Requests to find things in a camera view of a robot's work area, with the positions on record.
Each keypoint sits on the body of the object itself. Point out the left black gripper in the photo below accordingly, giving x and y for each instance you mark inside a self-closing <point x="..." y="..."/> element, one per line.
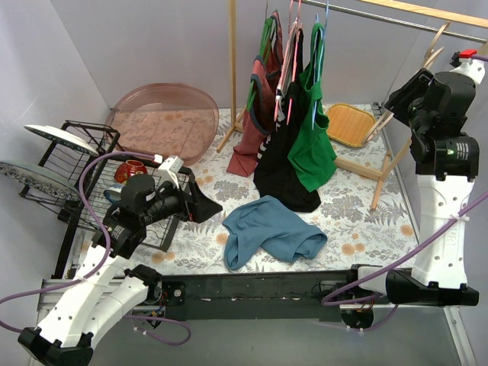
<point x="191" y="197"/>

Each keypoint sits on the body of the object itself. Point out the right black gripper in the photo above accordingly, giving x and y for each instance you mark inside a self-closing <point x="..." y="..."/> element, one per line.
<point x="408" y="96"/>

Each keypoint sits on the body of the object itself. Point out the wooden hanger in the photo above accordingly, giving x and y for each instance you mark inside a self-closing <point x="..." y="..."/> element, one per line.
<point x="429" y="58"/>

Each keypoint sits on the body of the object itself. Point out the blue tank top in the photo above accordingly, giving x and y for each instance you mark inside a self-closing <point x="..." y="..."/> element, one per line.
<point x="268" y="225"/>

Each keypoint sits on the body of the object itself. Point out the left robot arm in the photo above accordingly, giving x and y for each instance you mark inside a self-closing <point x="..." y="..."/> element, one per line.
<point x="70" y="332"/>

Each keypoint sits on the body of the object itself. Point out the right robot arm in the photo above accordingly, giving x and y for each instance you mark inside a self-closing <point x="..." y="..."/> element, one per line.
<point x="434" y="106"/>

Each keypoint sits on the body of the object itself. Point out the black tank top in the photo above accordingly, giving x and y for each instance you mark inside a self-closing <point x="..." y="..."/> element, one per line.
<point x="274" y="175"/>

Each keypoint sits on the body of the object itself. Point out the blue hanger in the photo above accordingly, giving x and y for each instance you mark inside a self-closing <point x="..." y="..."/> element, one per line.
<point x="318" y="58"/>

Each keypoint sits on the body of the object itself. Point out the red tank top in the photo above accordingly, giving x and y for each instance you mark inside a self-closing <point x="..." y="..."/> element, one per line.
<point x="258" y="121"/>

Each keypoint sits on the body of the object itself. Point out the green tank top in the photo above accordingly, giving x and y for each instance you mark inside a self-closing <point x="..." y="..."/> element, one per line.
<point x="312" y="155"/>

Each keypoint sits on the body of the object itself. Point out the pink hanger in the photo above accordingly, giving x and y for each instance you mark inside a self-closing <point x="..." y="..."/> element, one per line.
<point x="289" y="65"/>

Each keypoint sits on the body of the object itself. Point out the green hanger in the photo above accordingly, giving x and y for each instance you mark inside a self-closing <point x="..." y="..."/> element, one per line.
<point x="269" y="51"/>

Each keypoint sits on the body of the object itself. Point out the woven bamboo tray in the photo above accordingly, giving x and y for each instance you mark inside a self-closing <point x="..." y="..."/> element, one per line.
<point x="349" y="125"/>

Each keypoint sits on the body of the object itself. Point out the red floral bowl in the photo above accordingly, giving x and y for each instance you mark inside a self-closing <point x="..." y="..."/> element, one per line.
<point x="127" y="169"/>

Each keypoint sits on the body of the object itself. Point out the blue white bowl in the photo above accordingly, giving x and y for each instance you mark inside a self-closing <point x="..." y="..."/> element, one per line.
<point x="112" y="194"/>

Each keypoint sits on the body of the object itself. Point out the pink plastic basin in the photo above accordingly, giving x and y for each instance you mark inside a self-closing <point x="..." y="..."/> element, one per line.
<point x="169" y="119"/>

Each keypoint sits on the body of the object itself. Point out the floral tablecloth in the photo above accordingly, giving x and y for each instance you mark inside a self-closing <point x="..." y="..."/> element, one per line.
<point x="364" y="222"/>

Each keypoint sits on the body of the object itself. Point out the white plate upper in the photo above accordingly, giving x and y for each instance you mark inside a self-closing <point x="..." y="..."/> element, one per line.
<point x="63" y="138"/>

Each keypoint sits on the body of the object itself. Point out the blue patterned plate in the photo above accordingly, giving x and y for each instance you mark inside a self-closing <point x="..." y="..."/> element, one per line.
<point x="41" y="179"/>

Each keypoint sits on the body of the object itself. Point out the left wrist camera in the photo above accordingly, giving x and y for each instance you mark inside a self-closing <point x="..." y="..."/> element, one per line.
<point x="168" y="168"/>

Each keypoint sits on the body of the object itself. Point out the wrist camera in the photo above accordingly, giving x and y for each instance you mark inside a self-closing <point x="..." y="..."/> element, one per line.
<point x="168" y="168"/>
<point x="469" y="63"/>

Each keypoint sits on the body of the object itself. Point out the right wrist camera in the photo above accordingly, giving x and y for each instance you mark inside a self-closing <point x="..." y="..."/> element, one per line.
<point x="469" y="63"/>

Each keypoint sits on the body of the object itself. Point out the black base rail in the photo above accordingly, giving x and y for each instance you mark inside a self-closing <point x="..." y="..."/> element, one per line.
<point x="275" y="295"/>

